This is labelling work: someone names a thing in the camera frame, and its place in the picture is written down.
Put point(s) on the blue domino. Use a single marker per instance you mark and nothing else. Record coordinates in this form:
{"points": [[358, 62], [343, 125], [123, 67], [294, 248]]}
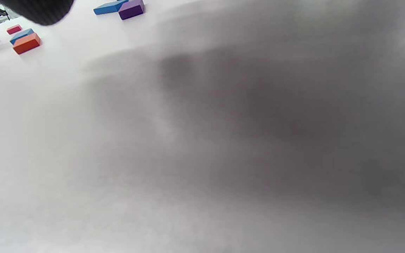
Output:
{"points": [[107, 7], [19, 35]]}

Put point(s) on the pink domino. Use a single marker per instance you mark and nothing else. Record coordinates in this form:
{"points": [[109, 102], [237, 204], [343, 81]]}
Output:
{"points": [[14, 29]]}

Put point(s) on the purple domino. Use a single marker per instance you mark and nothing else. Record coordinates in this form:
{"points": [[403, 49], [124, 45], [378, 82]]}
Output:
{"points": [[131, 10]]}

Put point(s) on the orange domino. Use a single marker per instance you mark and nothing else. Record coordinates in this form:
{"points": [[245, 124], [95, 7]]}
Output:
{"points": [[26, 44]]}

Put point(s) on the person's right hand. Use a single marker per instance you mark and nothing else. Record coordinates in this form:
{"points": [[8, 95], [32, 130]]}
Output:
{"points": [[40, 10]]}

